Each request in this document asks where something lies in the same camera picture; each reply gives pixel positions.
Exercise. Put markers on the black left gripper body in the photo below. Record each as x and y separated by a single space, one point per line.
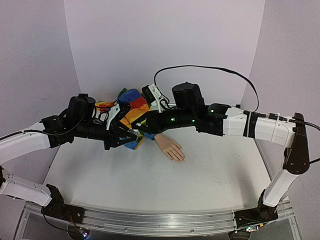
113 137

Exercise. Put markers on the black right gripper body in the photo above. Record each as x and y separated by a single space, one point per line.
149 122

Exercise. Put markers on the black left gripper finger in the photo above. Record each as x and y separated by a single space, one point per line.
128 141
123 131

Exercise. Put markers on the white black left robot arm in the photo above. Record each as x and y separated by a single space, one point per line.
81 119

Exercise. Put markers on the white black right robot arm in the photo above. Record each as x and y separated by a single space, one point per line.
225 120

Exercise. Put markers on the rainbow striped cloth sleeve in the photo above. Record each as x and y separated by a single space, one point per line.
138 106

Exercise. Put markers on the mannequin hand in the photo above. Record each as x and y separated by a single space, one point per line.
171 149

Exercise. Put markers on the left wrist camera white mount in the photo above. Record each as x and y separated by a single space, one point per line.
116 113

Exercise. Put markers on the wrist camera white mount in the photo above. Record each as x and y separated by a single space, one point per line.
155 99
116 113

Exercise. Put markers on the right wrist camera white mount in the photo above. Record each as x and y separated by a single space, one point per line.
155 99

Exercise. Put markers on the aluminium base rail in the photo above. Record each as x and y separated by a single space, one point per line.
71 222

